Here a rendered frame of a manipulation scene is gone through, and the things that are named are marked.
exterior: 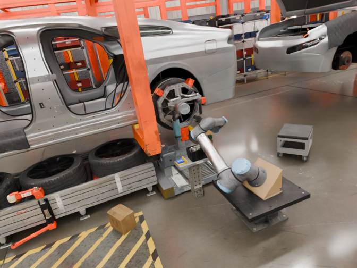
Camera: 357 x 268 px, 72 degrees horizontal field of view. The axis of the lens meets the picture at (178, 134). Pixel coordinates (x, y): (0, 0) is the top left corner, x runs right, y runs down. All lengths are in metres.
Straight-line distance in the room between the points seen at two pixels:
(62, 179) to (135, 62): 1.42
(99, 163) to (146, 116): 0.79
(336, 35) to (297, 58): 0.61
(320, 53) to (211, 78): 2.07
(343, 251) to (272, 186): 0.67
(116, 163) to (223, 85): 1.72
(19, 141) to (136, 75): 1.43
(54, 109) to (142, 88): 1.02
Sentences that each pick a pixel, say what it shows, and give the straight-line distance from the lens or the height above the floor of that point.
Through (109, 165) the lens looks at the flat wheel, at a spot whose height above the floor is 0.46.
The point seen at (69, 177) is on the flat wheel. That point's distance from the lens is 2.90.
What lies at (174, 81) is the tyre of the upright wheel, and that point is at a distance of 3.07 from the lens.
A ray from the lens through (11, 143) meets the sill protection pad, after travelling 3.09.
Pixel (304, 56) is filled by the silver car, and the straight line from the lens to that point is 4.74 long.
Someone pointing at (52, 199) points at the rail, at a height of 0.34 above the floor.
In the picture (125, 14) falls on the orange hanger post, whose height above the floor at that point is 1.89.
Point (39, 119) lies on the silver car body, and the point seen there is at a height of 1.05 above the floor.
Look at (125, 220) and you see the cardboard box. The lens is 2.50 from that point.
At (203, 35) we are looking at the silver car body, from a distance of 3.27.
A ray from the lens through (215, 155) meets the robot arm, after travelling 2.31.
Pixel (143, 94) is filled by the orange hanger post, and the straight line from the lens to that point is 2.47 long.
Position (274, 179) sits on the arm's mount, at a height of 0.45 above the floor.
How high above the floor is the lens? 1.67
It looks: 22 degrees down
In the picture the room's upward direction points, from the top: 9 degrees counter-clockwise
